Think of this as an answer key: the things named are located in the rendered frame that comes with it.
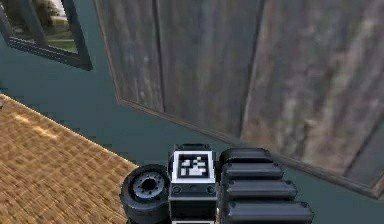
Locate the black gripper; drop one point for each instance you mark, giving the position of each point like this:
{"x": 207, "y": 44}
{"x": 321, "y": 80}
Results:
{"x": 146, "y": 193}

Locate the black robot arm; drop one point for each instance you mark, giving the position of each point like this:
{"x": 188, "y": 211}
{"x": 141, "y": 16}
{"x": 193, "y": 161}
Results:
{"x": 253, "y": 193}

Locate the brown wooden cupboard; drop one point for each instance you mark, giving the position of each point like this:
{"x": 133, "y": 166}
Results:
{"x": 233, "y": 73}

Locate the dark framed window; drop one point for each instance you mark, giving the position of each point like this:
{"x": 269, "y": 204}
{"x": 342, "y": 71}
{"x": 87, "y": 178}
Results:
{"x": 50, "y": 30}

